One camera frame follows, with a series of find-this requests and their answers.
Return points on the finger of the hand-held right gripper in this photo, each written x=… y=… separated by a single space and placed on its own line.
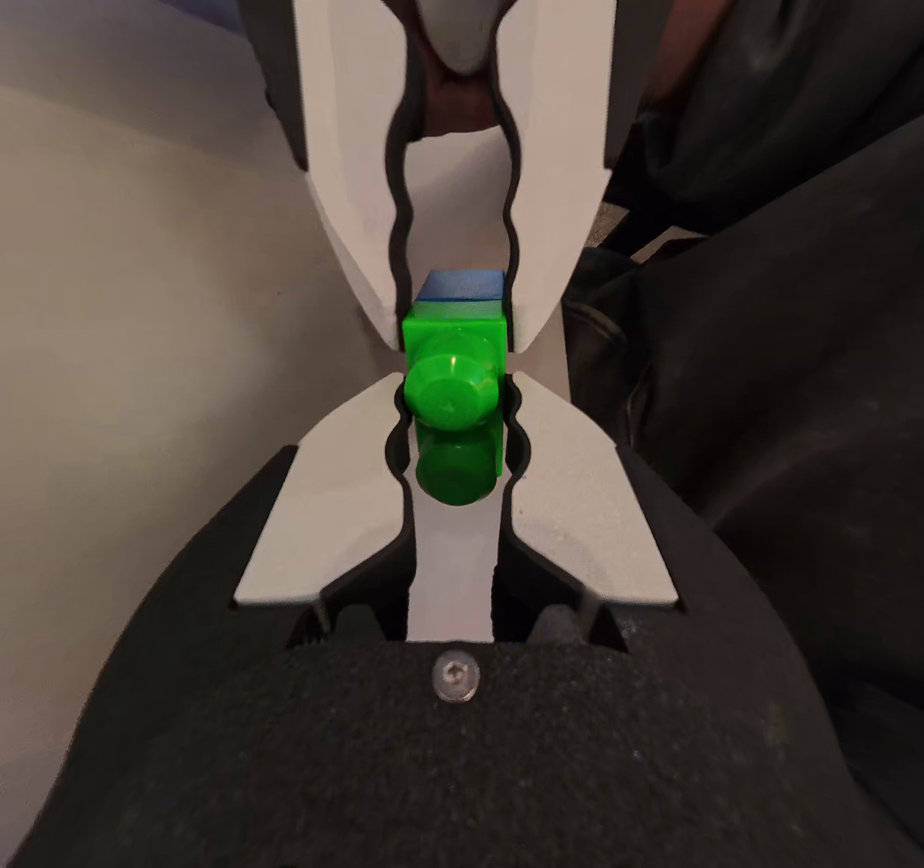
x=346 y=124
x=563 y=124

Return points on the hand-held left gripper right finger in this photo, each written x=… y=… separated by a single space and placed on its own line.
x=592 y=514

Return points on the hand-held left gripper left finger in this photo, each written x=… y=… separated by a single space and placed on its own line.
x=325 y=514

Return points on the green two-stud toy block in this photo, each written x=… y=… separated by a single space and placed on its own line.
x=451 y=391

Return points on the blue single-stud toy block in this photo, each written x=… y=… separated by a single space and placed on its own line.
x=462 y=284

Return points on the person's right forearm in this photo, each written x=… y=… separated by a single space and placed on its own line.
x=711 y=9

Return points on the grey desk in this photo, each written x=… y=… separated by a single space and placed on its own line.
x=144 y=268

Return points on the person's right hand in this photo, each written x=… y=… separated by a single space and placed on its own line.
x=458 y=106

